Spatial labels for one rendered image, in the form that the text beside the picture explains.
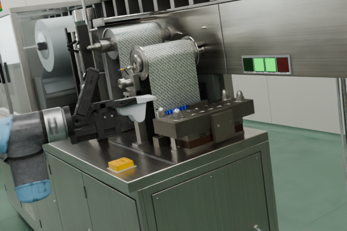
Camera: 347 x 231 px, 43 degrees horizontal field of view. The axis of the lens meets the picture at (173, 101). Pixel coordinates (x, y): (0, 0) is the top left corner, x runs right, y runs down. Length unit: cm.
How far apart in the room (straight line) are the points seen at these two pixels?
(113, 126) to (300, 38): 82
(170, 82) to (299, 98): 311
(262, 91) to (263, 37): 348
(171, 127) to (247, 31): 48
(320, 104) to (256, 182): 287
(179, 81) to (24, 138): 100
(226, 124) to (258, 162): 22
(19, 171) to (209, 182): 87
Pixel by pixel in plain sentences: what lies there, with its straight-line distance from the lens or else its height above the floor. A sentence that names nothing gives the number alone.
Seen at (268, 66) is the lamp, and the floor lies 118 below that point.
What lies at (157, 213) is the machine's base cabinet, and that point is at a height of 75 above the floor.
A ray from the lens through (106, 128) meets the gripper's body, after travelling 99.
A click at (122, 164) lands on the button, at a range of 160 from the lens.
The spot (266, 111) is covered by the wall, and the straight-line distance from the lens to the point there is 519.
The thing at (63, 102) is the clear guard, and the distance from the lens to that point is 273.
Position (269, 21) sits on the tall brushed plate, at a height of 134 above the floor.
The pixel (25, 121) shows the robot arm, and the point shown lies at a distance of 98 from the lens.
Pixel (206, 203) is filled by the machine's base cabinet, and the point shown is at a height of 71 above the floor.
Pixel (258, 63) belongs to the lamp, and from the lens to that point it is 173.
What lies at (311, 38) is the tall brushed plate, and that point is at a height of 127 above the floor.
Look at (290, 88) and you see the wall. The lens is 486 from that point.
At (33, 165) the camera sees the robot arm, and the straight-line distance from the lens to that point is 100.
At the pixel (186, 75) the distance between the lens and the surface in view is 187.
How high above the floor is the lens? 141
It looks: 11 degrees down
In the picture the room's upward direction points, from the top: 9 degrees counter-clockwise
